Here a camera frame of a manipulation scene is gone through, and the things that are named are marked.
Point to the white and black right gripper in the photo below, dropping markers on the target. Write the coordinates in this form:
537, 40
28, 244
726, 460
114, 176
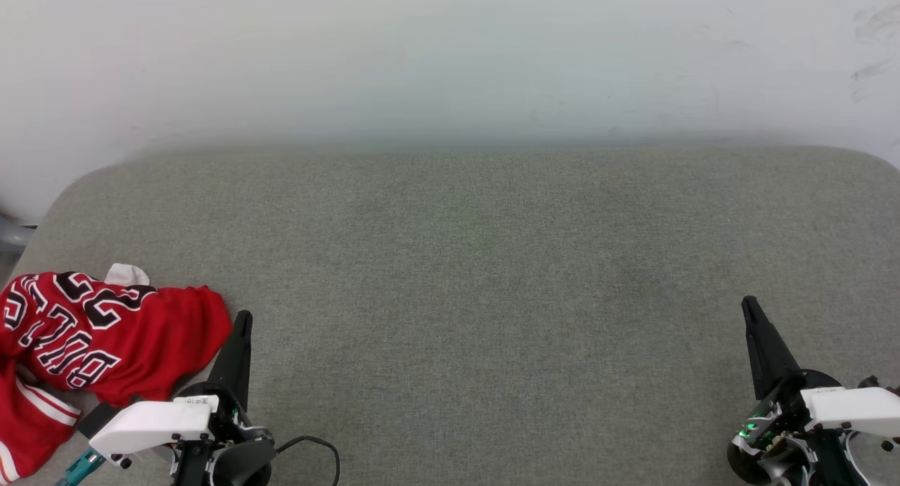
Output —
851, 410

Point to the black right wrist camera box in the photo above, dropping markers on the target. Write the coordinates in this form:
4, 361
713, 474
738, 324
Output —
872, 382

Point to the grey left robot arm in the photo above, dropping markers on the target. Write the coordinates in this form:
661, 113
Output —
242, 465

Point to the red basketball jersey white sleeves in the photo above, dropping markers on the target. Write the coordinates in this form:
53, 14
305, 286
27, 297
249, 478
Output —
140, 338

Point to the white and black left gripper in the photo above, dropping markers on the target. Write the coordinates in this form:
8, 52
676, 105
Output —
151, 423

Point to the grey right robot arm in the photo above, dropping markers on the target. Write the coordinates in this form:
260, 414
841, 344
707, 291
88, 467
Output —
777, 470

